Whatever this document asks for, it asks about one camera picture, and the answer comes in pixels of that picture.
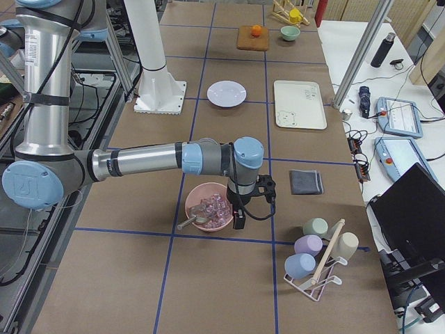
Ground pink bowl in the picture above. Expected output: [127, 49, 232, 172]
[184, 182, 233, 232]

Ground clear ice cubes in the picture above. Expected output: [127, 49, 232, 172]
[197, 193, 232, 230]

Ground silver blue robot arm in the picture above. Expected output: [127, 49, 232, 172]
[1, 19, 108, 58]
[1, 1, 275, 230]

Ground folded dark umbrella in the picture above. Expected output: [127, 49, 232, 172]
[359, 86, 371, 118]

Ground purple cup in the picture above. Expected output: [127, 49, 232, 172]
[294, 234, 323, 257]

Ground yellow cup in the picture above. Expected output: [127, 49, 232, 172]
[289, 8, 303, 24]

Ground teach pendant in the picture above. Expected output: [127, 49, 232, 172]
[375, 97, 423, 138]
[374, 136, 437, 182]

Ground white wire cup rack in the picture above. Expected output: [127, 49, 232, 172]
[284, 218, 348, 301]

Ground orange fruit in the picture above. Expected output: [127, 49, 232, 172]
[250, 24, 262, 38]

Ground white plate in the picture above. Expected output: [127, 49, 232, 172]
[207, 80, 247, 108]

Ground far teach pendant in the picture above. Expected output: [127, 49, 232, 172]
[375, 97, 423, 138]

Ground metal scoop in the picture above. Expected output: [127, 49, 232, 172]
[177, 205, 209, 230]

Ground grey folded cloth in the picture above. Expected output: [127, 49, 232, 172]
[289, 170, 324, 195]

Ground beige cup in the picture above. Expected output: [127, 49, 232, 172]
[332, 232, 359, 260]

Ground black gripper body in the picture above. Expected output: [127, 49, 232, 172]
[226, 178, 251, 211]

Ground black water bottle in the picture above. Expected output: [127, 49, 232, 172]
[371, 33, 396, 68]

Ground small metal cylinder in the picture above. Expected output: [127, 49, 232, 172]
[341, 109, 352, 121]

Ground aluminium frame post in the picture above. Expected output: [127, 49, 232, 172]
[332, 0, 394, 109]

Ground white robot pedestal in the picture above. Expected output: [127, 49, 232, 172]
[124, 0, 187, 115]

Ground wooden mug rack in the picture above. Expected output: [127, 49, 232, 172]
[272, 0, 310, 27]

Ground green bowl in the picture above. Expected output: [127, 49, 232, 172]
[280, 26, 300, 42]

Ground near teach pendant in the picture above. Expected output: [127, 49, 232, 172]
[374, 136, 437, 182]

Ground blue cup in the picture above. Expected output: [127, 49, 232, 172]
[284, 253, 316, 279]

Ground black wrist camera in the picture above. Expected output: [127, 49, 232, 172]
[256, 175, 277, 204]

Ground wooden cutting board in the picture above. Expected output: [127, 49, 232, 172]
[236, 26, 269, 51]

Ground green cup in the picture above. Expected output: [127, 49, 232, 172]
[302, 218, 328, 238]

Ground cream bear tray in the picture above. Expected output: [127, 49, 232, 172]
[273, 80, 327, 130]

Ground black laptop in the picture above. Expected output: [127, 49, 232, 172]
[371, 163, 444, 307]

